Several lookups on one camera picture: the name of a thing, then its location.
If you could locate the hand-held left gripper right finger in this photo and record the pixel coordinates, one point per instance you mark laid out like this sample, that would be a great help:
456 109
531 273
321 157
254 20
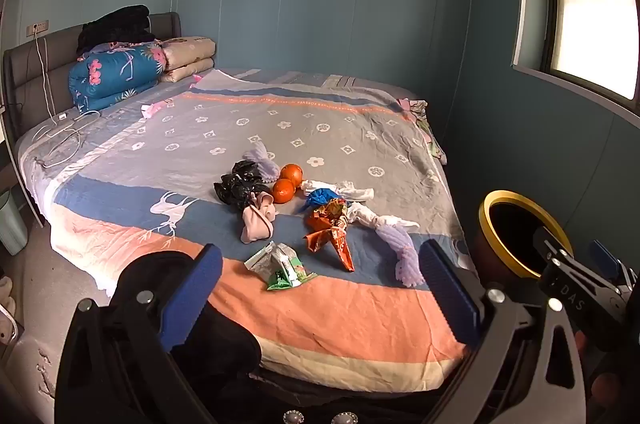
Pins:
450 294

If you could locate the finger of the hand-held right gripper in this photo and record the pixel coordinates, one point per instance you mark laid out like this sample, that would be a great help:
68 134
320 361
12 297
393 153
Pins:
547 245
602 254

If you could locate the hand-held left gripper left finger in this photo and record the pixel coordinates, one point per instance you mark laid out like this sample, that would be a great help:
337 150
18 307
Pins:
192 299

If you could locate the yellow rimmed trash bin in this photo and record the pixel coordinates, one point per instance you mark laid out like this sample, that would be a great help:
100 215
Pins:
517 231

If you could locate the lavender white sock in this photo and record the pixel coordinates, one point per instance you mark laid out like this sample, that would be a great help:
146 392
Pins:
404 256

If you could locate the green white snack wrapper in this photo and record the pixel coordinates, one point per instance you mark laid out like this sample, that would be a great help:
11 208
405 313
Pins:
280 266

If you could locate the pink sock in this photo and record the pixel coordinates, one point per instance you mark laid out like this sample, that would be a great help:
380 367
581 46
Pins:
257 216

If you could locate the black plastic bag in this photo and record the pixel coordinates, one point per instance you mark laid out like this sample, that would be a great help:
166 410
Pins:
251 191

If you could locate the orange foil snack wrapper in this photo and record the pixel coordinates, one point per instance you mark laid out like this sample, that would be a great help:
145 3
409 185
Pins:
332 234

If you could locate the orange tangerine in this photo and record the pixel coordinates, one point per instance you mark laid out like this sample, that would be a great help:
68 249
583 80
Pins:
283 191

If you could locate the person's right hand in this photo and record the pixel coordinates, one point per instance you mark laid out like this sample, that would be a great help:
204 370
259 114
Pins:
605 389

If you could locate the person's black trousers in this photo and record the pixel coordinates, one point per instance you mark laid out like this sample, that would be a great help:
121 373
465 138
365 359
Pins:
220 344

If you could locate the lavender sock near tangerines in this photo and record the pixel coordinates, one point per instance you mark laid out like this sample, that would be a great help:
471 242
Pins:
262 158

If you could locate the blue crumpled wrapper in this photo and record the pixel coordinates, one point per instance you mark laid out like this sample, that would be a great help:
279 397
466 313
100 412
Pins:
320 196

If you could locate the floral patterned cloth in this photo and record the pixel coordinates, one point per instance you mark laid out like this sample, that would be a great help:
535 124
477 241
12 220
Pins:
425 123

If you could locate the beige slipper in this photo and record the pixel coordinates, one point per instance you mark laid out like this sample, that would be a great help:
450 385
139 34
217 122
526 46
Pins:
6 296

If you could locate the pale green bin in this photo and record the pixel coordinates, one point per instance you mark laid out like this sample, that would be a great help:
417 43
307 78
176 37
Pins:
12 224

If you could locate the grey floral printed bedsheet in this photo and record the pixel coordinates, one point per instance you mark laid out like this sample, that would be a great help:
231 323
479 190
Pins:
350 123

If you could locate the blue floral folded quilt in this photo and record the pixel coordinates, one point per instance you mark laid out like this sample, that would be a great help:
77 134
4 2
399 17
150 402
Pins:
115 73

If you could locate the window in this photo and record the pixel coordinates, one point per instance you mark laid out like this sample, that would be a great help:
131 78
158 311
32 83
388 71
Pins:
590 3

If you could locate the striped bed sheet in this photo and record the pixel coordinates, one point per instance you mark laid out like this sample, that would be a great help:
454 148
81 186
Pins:
310 81

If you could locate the beige folded quilt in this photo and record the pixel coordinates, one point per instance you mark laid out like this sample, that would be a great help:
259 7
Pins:
187 51

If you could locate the grey padded headboard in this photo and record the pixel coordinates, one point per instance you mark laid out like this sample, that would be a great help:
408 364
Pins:
55 48

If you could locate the white wall power strip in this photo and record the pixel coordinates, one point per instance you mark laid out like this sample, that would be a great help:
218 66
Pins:
37 27

